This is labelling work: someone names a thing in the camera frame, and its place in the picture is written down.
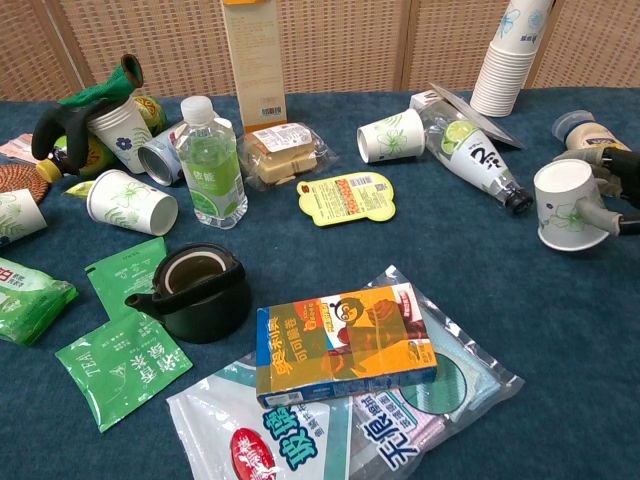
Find green tea sachet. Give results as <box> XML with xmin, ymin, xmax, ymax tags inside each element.
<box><xmin>84</xmin><ymin>236</ymin><xmax>169</xmax><ymax>322</ymax></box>
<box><xmin>54</xmin><ymin>311</ymin><xmax>194</xmax><ymax>434</ymax></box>

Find blue table cloth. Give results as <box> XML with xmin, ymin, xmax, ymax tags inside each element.
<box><xmin>0</xmin><ymin>88</ymin><xmax>640</xmax><ymax>480</ymax></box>

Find tall orange beige carton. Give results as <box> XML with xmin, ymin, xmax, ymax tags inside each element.
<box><xmin>221</xmin><ymin>0</ymin><xmax>289</xmax><ymax>134</ymax></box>

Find orange cookie box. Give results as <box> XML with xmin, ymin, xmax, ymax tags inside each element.
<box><xmin>255</xmin><ymin>281</ymin><xmax>439</xmax><ymax>409</ymax></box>

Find small white box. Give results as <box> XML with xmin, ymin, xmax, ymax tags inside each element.
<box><xmin>409</xmin><ymin>90</ymin><xmax>444</xmax><ymax>113</ymax></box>

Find clear cloth bag pink cloth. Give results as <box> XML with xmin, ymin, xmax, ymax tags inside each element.
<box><xmin>344</xmin><ymin>264</ymin><xmax>526</xmax><ymax>480</ymax></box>

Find yellow green product card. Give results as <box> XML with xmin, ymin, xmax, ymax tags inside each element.
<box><xmin>295</xmin><ymin>171</ymin><xmax>397</xmax><ymax>228</ymax></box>

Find pink white packet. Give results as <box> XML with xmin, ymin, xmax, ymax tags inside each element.
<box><xmin>0</xmin><ymin>133</ymin><xmax>39</xmax><ymax>164</ymax></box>

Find clear water bottle green label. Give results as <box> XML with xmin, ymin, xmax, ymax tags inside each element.
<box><xmin>172</xmin><ymin>95</ymin><xmax>249</xmax><ymax>231</ymax></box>

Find green wet wipes pack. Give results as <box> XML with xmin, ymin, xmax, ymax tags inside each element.
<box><xmin>0</xmin><ymin>256</ymin><xmax>80</xmax><ymax>348</ymax></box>

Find metal tin can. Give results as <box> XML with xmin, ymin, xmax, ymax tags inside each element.
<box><xmin>136</xmin><ymin>119</ymin><xmax>192</xmax><ymax>188</ymax></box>

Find black tape roll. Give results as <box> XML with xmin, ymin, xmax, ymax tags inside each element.
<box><xmin>124</xmin><ymin>242</ymin><xmax>253</xmax><ymax>345</ymax></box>

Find round woven rattan coaster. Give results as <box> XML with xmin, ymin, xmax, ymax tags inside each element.
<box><xmin>0</xmin><ymin>163</ymin><xmax>51</xmax><ymax>207</ymax></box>

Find paper cup blue flower print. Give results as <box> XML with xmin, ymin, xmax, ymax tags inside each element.
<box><xmin>86</xmin><ymin>95</ymin><xmax>152</xmax><ymax>174</ymax></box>

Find white paper cup green print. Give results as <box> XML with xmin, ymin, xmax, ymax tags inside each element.
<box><xmin>86</xmin><ymin>169</ymin><xmax>179</xmax><ymax>237</ymax></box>
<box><xmin>356</xmin><ymin>107</ymin><xmax>427</xmax><ymax>165</ymax></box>
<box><xmin>532</xmin><ymin>159</ymin><xmax>609</xmax><ymax>253</ymax></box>

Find clear cloth bag red logo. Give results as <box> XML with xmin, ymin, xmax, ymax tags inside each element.
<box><xmin>165</xmin><ymin>349</ymin><xmax>354</xmax><ymax>480</ymax></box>

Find dark bottle yellow cap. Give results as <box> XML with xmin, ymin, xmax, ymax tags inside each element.
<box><xmin>33</xmin><ymin>134</ymin><xmax>117</xmax><ymax>184</ymax></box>

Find mayonnaise squeeze bottle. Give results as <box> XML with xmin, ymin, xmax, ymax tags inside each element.
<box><xmin>550</xmin><ymin>109</ymin><xmax>632</xmax><ymax>153</ymax></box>

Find paper cup stack blue print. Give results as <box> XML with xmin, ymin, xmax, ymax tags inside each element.
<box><xmin>469</xmin><ymin>0</ymin><xmax>556</xmax><ymax>118</ymax></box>

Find woven folding screen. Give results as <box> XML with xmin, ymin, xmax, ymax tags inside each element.
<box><xmin>0</xmin><ymin>0</ymin><xmax>640</xmax><ymax>102</ymax></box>

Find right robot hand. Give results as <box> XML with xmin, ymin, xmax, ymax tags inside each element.
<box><xmin>552</xmin><ymin>145</ymin><xmax>640</xmax><ymax>240</ymax></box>

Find green yellow round snack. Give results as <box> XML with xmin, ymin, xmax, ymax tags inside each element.
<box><xmin>131</xmin><ymin>95</ymin><xmax>168</xmax><ymax>137</ymax></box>

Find yellow green sachet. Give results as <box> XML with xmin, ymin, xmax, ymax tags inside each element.
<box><xmin>63</xmin><ymin>179</ymin><xmax>97</xmax><ymax>200</ymax></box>

